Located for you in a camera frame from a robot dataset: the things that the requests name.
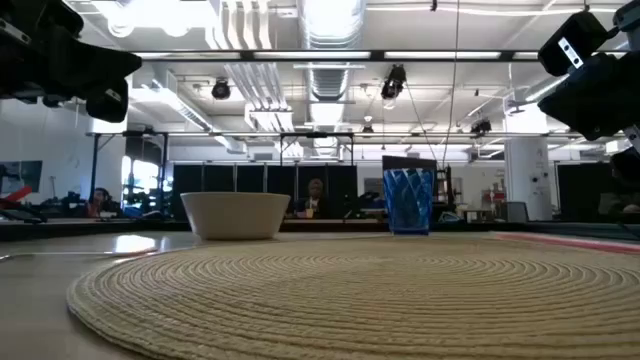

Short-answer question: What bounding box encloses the pink drinking straw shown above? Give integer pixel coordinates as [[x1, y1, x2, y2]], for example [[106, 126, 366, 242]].
[[493, 231, 640, 256]]

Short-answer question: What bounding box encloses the white bowl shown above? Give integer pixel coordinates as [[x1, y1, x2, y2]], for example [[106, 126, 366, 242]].
[[179, 191, 292, 242]]

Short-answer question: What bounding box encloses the white round column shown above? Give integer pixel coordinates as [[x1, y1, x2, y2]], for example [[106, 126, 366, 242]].
[[503, 105, 554, 222]]

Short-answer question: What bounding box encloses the black ceiling spot lamp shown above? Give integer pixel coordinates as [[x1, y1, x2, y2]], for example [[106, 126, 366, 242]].
[[469, 117, 494, 137], [210, 76, 233, 101], [380, 63, 408, 101]]

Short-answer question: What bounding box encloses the red bar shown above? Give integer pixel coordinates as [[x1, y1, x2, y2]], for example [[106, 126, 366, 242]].
[[0, 185, 34, 211]]

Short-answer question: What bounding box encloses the grey chair back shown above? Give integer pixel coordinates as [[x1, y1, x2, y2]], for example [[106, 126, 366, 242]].
[[505, 200, 531, 224]]

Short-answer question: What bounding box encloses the person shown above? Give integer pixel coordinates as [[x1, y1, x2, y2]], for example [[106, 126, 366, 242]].
[[294, 177, 332, 220], [83, 186, 114, 219]]

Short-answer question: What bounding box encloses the blue translucent plastic cup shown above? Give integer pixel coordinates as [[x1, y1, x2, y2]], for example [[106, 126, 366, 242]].
[[381, 155, 438, 237]]

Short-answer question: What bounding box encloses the round woven straw placemat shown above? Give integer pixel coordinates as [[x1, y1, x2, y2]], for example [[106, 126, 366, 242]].
[[66, 234, 640, 360]]

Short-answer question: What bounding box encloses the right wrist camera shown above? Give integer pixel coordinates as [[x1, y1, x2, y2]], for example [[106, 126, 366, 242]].
[[537, 9, 610, 77]]

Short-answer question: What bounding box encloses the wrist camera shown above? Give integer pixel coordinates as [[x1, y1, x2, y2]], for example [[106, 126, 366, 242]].
[[84, 77, 130, 124], [537, 9, 610, 77]]

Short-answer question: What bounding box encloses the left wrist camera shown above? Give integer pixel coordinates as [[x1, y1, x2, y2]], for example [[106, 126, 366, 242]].
[[84, 77, 130, 124]]

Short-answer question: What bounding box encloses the dark wall screen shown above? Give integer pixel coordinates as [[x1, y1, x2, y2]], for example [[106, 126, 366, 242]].
[[0, 160, 44, 195]]

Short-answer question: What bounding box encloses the black partition wall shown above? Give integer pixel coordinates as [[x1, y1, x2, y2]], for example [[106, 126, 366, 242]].
[[171, 163, 359, 221]]

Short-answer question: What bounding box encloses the black aluminium rig frame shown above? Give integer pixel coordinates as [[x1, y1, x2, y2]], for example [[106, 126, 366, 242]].
[[130, 48, 546, 63]]

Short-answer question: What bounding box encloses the silver ceiling air duct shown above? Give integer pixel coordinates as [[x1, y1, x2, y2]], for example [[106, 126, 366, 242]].
[[298, 0, 367, 154]]

